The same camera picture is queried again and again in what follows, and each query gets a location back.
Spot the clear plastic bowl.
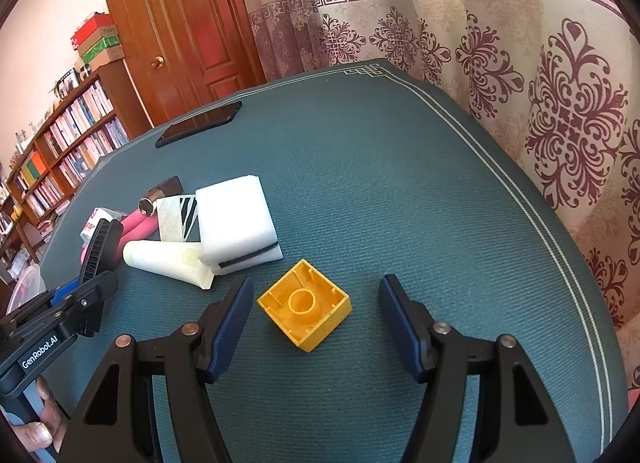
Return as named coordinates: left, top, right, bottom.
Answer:
left=6, top=264, right=47, bottom=315

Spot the black white brush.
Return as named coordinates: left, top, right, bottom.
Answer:
left=78, top=217, right=216, bottom=292

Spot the person's left hand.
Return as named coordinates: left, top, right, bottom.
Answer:
left=12, top=376, right=68, bottom=455

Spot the black smartphone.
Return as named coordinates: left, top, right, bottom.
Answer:
left=155, top=101, right=242, bottom=149

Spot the white wrapped packet red print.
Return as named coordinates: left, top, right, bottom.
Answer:
left=80, top=208, right=126, bottom=244

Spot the white striped wedge block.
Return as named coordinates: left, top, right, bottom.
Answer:
left=155, top=194, right=198, bottom=242

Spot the patterned curtain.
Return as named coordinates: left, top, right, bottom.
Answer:
left=245, top=0, right=639, bottom=389

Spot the wooden bookshelf with books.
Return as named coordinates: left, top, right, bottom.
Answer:
left=0, top=60, right=154, bottom=264

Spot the brown wooden door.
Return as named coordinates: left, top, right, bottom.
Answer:
left=106, top=0, right=266, bottom=125

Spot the stack of boxes on shelf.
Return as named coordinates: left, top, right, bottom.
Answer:
left=70, top=12, right=125, bottom=72

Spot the brown lipstick tube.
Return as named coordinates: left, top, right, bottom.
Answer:
left=138, top=176, right=183, bottom=217

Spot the teal table mat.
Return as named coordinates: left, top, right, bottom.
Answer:
left=41, top=61, right=627, bottom=462

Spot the white foam sponge block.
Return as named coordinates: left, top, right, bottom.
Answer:
left=195, top=175, right=283, bottom=275

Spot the yellow toy brick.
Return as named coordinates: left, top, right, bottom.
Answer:
left=257, top=259, right=352, bottom=353

